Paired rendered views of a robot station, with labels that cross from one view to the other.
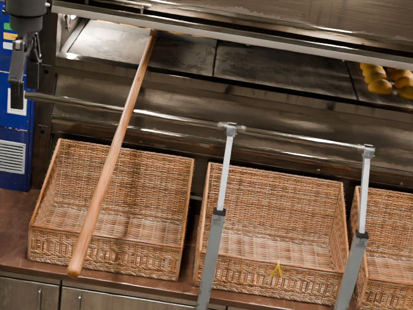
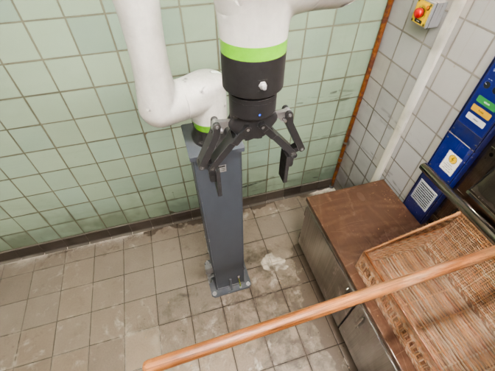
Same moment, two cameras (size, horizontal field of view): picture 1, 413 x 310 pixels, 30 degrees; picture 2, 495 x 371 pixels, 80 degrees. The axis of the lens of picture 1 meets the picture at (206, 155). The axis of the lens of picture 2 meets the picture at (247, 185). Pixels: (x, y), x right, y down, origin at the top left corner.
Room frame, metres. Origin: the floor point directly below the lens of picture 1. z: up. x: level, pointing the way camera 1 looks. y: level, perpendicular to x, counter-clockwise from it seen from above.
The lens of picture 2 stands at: (1.60, 0.07, 1.91)
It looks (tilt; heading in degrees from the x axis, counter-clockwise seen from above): 48 degrees down; 75
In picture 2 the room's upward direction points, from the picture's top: straight up
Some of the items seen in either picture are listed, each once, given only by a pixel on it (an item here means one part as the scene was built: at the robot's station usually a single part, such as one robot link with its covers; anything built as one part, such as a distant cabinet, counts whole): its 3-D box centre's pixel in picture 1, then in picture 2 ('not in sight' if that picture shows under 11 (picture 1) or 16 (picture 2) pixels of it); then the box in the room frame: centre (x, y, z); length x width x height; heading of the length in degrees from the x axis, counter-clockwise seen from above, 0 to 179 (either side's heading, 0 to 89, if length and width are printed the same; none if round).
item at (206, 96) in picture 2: not in sight; (204, 100); (1.70, 0.97, 1.36); 0.16 x 0.13 x 0.19; 17
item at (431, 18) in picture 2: not in sight; (428, 12); (2.74, 1.24, 1.46); 0.10 x 0.07 x 0.10; 91
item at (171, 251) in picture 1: (115, 206); (449, 294); (2.53, 0.31, 0.72); 0.56 x 0.49 x 0.28; 92
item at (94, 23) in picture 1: (158, 21); not in sight; (3.40, 0.32, 1.20); 0.55 x 0.36 x 0.03; 92
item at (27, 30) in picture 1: (26, 32); (252, 112); (1.72, 0.47, 1.63); 0.08 x 0.07 x 0.09; 1
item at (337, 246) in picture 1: (271, 230); not in sight; (2.54, -0.29, 0.72); 0.56 x 0.49 x 0.28; 92
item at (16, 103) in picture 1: (16, 95); (217, 179); (1.65, 0.46, 1.50); 0.03 x 0.01 x 0.07; 91
